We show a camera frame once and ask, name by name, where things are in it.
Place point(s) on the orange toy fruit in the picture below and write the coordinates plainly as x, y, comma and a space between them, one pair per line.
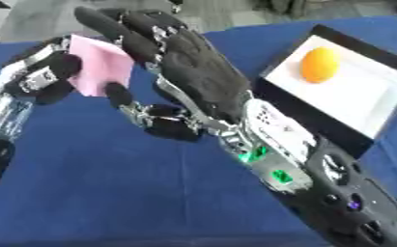
320, 65

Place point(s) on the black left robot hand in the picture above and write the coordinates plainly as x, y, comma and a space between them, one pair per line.
43, 74

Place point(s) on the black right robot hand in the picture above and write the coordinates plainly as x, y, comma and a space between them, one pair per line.
198, 69

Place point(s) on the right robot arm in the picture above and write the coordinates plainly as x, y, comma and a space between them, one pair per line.
308, 167

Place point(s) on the pink square block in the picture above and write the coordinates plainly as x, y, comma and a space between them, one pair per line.
101, 68

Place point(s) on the black box with white inside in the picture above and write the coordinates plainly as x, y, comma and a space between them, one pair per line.
342, 90

